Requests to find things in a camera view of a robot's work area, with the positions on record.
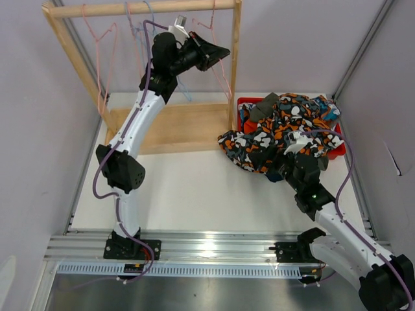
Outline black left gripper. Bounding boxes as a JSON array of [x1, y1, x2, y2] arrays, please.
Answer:
[[170, 32, 230, 76]]

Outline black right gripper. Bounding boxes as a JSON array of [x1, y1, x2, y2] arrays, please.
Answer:
[[248, 144, 302, 192]]

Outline navy blue shorts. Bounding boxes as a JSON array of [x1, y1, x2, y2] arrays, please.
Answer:
[[265, 172, 285, 183]]

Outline orange black camouflage shorts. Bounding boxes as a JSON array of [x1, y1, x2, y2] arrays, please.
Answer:
[[217, 93, 342, 174]]

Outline light blue hanger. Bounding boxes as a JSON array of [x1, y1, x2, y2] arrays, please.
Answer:
[[124, 2, 147, 76], [143, 1, 193, 102]]

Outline pink hanger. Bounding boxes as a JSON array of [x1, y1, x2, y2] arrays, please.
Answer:
[[124, 1, 145, 78], [191, 0, 233, 101], [80, 3, 118, 117]]

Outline colourful graphic print shorts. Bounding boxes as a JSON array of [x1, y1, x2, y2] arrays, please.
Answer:
[[237, 93, 340, 123]]

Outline olive grey shorts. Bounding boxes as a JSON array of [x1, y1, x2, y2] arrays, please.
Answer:
[[250, 93, 279, 122]]

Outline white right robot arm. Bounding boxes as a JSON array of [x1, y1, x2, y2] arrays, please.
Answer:
[[272, 152, 414, 310]]

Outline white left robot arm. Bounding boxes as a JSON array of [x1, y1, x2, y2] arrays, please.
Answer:
[[96, 32, 230, 259]]

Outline red plastic tray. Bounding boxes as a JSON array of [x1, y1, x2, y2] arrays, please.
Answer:
[[237, 97, 346, 159]]

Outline wooden clothes rack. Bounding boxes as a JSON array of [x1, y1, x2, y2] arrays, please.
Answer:
[[41, 1, 242, 154]]

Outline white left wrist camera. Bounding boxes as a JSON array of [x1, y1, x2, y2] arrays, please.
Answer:
[[168, 15, 189, 43]]

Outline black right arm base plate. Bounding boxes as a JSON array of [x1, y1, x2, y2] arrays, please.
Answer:
[[268, 242, 319, 263]]

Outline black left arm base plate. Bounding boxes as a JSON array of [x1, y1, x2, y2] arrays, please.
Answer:
[[103, 238, 161, 260]]

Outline aluminium mounting rail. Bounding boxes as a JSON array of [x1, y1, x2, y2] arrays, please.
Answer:
[[43, 230, 299, 264]]

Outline white slotted cable duct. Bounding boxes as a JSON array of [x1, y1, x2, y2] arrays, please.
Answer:
[[56, 262, 319, 279]]

